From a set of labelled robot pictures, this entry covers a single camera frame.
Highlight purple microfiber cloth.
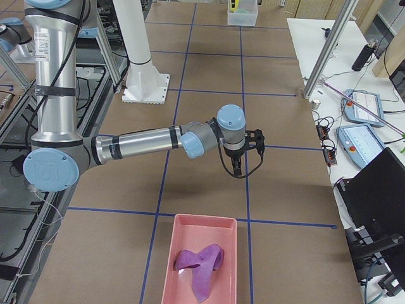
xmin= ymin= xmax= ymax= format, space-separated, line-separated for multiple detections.
xmin=175 ymin=244 xmax=225 ymax=303

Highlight clear plastic box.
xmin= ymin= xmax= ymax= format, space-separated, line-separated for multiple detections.
xmin=227 ymin=0 xmax=258 ymax=27

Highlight white pedestal column base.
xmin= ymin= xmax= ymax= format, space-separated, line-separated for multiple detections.
xmin=113 ymin=0 xmax=170 ymax=105

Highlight black water bottle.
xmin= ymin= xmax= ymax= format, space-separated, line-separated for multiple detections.
xmin=351 ymin=39 xmax=378 ymax=72

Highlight teach pendant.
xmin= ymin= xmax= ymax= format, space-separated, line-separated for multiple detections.
xmin=341 ymin=89 xmax=384 ymax=127
xmin=337 ymin=123 xmax=385 ymax=169

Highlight reacher grabber stick tool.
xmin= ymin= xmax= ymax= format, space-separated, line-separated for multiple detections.
xmin=318 ymin=79 xmax=404 ymax=140

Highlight aluminium frame post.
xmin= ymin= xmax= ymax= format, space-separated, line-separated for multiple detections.
xmin=302 ymin=0 xmax=359 ymax=99

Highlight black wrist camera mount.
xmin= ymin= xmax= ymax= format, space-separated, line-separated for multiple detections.
xmin=244 ymin=129 xmax=265 ymax=156

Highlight black power strip connectors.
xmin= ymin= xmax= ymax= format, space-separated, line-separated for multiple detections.
xmin=316 ymin=125 xmax=337 ymax=167

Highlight yellow plastic cup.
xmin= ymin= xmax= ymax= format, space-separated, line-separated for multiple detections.
xmin=229 ymin=0 xmax=239 ymax=13

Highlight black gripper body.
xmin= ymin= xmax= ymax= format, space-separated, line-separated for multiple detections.
xmin=224 ymin=148 xmax=245 ymax=166

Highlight pink plastic tray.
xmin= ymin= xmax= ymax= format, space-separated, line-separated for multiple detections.
xmin=161 ymin=214 xmax=237 ymax=303

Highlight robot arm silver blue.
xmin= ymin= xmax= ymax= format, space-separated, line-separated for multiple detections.
xmin=23 ymin=1 xmax=249 ymax=192
xmin=1 ymin=17 xmax=47 ymax=63

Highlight lower teach pendant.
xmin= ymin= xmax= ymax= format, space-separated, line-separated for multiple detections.
xmin=337 ymin=123 xmax=385 ymax=169

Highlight upper teach pendant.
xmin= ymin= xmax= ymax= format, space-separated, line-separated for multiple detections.
xmin=341 ymin=89 xmax=384 ymax=127

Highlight black monitor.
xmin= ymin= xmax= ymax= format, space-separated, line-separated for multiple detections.
xmin=337 ymin=148 xmax=404 ymax=237

